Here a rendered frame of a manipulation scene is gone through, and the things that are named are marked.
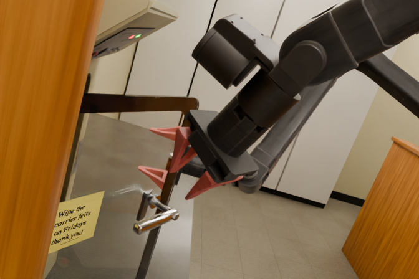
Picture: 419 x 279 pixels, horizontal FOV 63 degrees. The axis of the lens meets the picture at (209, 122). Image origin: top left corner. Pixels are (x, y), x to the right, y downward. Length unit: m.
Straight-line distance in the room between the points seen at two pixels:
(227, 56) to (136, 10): 0.12
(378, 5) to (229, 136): 0.20
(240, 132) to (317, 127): 3.38
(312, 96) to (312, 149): 2.99
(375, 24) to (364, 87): 3.51
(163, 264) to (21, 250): 0.61
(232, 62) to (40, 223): 0.24
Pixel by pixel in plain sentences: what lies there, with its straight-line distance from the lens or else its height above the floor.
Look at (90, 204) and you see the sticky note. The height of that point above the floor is 1.23.
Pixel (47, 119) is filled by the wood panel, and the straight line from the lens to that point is 0.26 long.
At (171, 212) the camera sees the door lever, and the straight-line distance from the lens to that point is 0.57.
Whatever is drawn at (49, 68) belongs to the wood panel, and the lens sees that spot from 0.25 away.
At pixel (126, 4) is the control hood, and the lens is 0.32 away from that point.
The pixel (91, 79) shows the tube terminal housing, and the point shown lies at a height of 1.36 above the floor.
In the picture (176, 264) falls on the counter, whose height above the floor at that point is 0.94.
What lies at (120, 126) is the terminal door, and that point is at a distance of 0.46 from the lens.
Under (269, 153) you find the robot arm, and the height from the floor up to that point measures 1.29.
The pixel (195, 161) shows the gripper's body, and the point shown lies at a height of 1.22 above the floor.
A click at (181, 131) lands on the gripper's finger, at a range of 0.43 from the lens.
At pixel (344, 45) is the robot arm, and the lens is 0.34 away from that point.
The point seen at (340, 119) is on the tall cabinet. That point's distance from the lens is 3.82.
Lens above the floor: 1.50
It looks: 15 degrees down
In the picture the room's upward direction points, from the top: 18 degrees clockwise
